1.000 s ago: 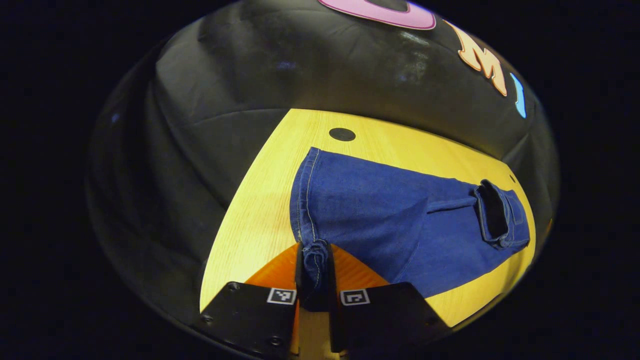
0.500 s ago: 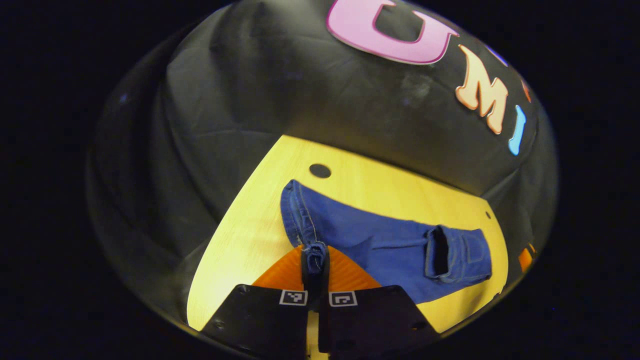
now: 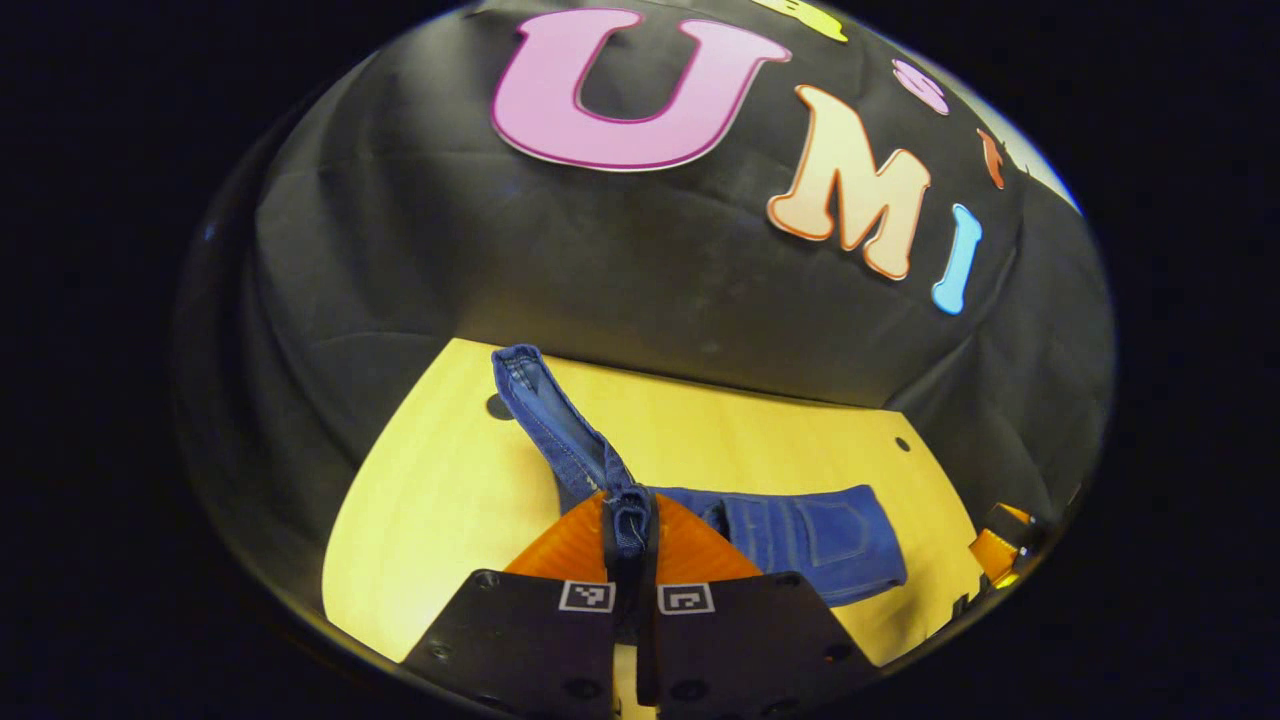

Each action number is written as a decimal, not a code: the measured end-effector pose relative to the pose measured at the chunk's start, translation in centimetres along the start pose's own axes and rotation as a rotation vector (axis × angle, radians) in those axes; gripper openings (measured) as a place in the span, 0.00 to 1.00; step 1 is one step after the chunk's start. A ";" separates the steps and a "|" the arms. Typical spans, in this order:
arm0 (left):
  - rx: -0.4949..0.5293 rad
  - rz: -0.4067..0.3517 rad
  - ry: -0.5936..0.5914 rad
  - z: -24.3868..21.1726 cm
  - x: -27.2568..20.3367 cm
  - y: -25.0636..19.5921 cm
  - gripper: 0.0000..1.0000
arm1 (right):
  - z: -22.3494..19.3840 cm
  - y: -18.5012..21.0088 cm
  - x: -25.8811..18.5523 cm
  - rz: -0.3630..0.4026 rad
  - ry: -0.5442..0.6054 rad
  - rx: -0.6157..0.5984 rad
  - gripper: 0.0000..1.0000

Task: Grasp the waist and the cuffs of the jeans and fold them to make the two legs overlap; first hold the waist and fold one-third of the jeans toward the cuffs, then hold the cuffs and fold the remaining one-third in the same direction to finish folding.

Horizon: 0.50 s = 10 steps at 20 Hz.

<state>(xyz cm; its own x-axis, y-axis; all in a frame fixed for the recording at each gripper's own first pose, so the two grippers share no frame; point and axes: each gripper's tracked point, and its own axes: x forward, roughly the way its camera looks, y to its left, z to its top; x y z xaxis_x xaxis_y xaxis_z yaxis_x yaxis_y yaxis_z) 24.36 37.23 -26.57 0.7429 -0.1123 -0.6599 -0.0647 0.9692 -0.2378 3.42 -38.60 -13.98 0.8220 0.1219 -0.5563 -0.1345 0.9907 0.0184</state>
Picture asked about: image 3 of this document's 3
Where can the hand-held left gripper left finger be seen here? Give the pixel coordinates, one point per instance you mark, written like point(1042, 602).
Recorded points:
point(520, 640)

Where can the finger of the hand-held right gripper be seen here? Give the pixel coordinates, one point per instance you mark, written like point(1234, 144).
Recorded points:
point(1000, 550)

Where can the black backdrop cloth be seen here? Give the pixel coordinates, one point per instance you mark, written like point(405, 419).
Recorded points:
point(600, 260)

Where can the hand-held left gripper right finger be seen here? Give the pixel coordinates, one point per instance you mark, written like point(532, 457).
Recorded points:
point(740, 640)

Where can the blue denim jeans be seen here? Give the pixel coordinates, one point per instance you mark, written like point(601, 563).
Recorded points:
point(810, 540)

